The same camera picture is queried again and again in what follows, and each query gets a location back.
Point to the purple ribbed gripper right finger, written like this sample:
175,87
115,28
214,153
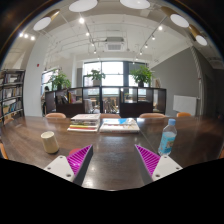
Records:
154,167

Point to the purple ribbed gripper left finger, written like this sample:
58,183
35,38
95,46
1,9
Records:
73,167

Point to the clear plastic water bottle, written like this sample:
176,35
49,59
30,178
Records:
168,137

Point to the red round coaster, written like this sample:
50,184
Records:
74,150

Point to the cream paper cup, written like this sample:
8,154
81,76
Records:
49,142

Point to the stack of books left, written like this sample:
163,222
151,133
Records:
85,123

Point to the orange chair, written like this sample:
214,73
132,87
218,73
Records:
152,115
183,114
108,115
55,115

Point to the orange chair far left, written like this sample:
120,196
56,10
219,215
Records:
55,115

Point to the orange chair far right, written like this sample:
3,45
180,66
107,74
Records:
183,114

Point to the orange chair middle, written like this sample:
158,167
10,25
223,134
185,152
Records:
108,115

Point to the white whiteboard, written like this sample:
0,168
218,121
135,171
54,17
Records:
185,104

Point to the black room divider shelf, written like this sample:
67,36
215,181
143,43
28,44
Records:
126,101

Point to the person in background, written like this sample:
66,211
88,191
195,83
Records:
46,89

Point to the potted plant left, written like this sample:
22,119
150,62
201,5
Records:
59,81

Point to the potted plant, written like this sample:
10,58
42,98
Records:
142,75
59,81
96,76

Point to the potted plant right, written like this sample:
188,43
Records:
142,75

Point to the potted plant middle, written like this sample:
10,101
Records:
96,76

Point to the ceiling air conditioner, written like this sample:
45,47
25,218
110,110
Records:
114,43

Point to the bookshelf at left wall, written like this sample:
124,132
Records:
11,94

